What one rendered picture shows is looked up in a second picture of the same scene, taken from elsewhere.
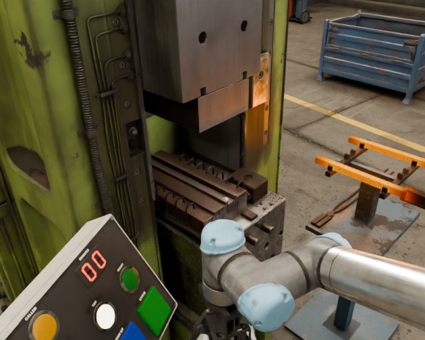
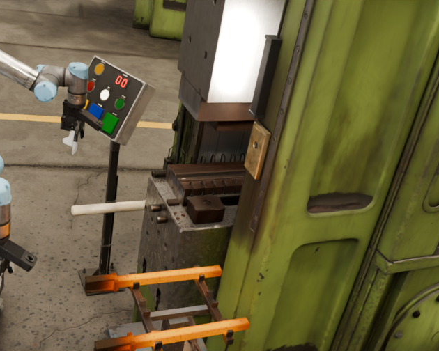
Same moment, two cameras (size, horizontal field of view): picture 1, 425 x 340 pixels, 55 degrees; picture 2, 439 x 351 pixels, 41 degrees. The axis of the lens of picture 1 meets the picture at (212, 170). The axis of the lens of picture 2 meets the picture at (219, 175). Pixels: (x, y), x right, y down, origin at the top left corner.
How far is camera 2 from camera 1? 2.59 m
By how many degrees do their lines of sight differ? 88
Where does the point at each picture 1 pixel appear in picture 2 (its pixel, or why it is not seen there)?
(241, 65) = (199, 81)
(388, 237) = not seen: outside the picture
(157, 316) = (106, 124)
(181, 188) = (212, 169)
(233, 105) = (191, 104)
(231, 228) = (76, 66)
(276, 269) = (48, 69)
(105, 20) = not seen: hidden behind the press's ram
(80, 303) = (108, 81)
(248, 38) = (205, 66)
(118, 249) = (130, 92)
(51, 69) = not seen: hidden behind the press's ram
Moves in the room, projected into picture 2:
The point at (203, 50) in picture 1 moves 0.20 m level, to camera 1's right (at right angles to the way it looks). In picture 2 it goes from (188, 47) to (162, 60)
